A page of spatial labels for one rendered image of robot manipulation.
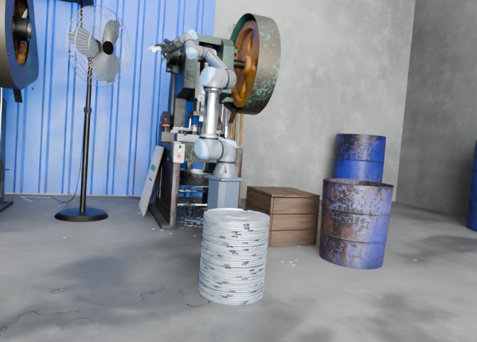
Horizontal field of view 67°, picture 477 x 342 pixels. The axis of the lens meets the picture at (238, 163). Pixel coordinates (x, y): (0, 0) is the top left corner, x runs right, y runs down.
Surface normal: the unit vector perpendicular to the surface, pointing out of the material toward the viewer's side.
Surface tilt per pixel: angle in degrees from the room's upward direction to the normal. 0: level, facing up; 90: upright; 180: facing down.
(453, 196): 90
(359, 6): 90
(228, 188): 90
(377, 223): 92
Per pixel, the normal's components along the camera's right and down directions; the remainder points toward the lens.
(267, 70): 0.33, 0.31
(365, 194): -0.08, 0.08
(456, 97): -0.93, -0.05
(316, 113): 0.36, 0.07
